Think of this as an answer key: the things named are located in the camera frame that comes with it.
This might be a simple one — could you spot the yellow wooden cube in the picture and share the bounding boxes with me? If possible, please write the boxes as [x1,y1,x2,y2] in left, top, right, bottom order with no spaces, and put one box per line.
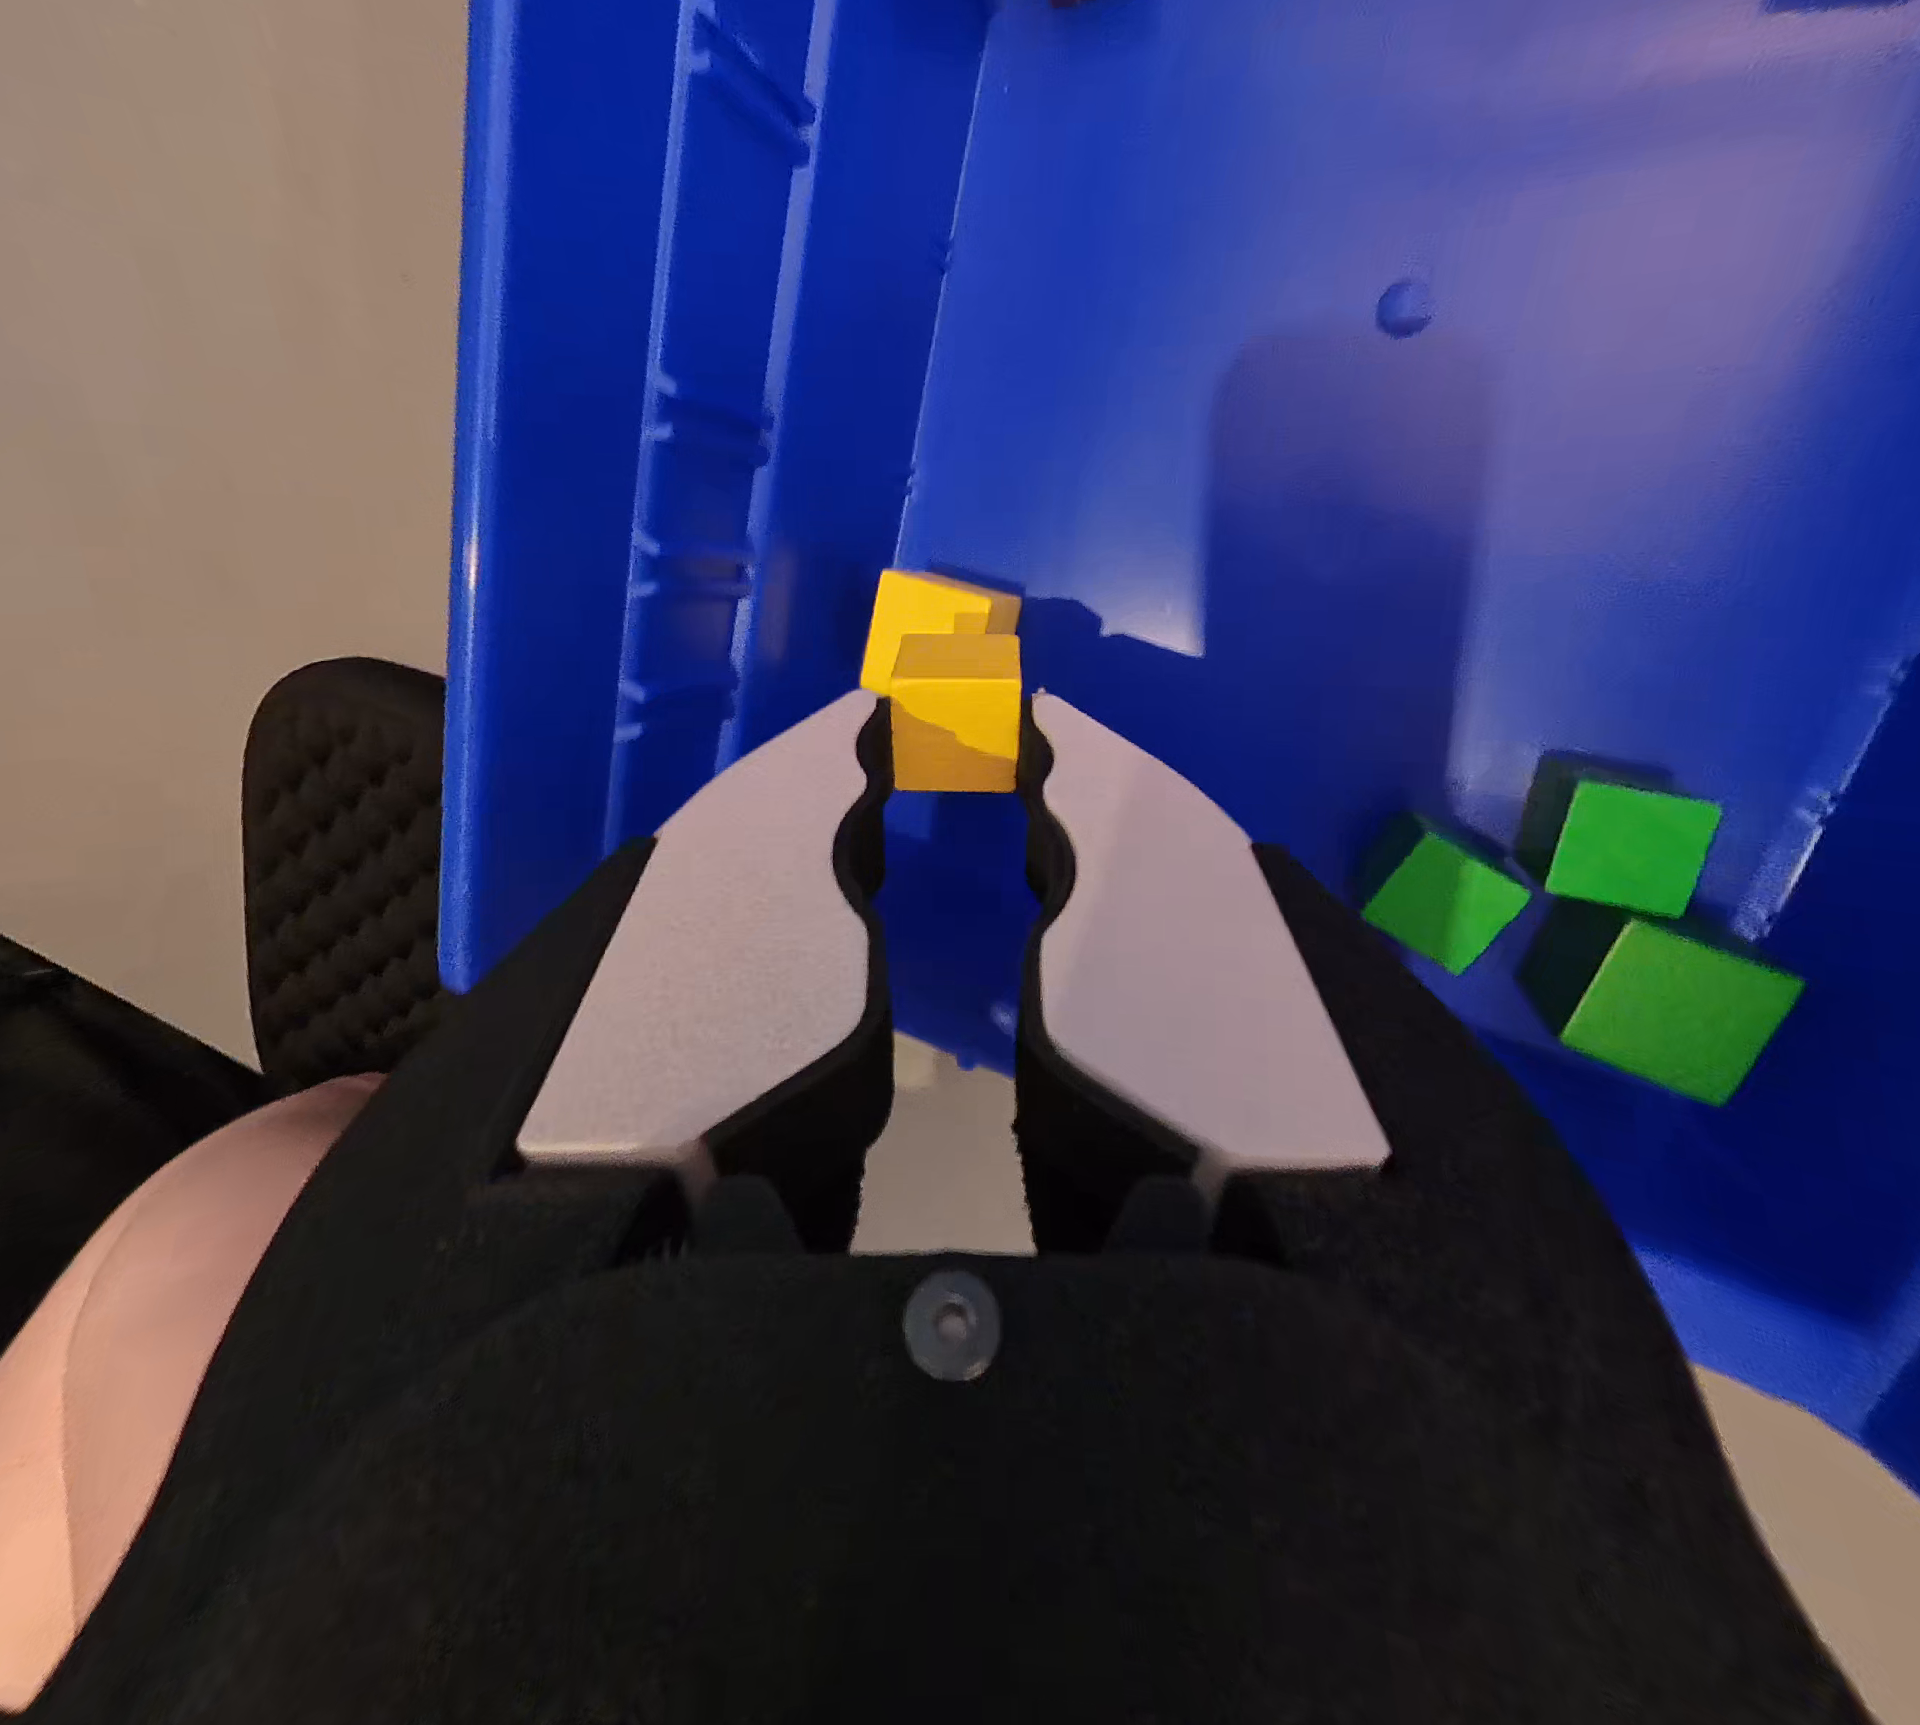
[861,568,1025,691]
[887,629,1025,795]

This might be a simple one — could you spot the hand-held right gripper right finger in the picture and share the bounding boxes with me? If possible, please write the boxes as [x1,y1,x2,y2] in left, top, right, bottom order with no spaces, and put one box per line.
[1012,691,1399,1231]

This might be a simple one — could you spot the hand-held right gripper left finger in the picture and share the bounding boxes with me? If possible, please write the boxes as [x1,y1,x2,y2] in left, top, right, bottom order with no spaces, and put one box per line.
[513,685,901,1231]

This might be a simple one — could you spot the blue plastic bin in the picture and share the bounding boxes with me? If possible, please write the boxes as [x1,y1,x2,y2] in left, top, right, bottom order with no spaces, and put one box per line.
[439,0,1920,1472]

